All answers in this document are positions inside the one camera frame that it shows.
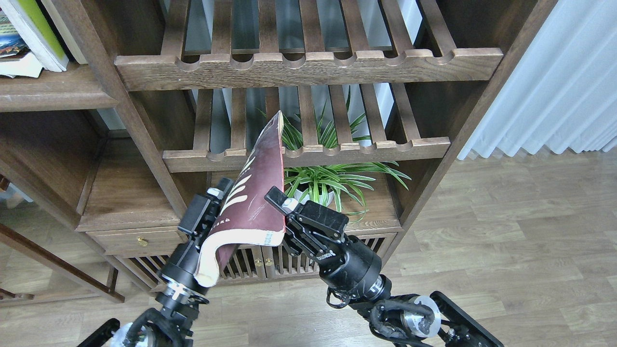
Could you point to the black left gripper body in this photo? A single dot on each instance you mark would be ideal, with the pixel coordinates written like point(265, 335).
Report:
point(178, 273)

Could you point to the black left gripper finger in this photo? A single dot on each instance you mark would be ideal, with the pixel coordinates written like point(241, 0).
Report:
point(220, 191)

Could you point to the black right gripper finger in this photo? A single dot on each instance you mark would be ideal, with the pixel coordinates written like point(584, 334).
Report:
point(281, 202)

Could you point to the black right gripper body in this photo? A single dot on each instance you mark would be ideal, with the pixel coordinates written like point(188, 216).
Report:
point(349, 267)

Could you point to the maroon book white characters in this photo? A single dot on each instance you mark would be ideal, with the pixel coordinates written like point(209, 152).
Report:
point(246, 217)

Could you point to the yellow green cover book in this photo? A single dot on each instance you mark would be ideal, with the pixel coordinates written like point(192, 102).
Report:
point(33, 27)

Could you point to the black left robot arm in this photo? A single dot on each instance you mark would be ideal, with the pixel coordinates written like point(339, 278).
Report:
point(170, 326)

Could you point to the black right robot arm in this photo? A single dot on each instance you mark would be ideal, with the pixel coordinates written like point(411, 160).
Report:
point(407, 320)

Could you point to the white plant pot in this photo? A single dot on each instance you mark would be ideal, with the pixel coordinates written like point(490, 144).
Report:
point(303, 195)

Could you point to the green spider plant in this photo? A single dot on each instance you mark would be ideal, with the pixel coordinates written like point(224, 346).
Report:
point(349, 179)

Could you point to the dark wooden bookshelf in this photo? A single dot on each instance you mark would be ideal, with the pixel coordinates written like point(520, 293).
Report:
point(169, 99)

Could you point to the white pleated curtain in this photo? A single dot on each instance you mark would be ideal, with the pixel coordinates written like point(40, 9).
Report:
point(563, 92)

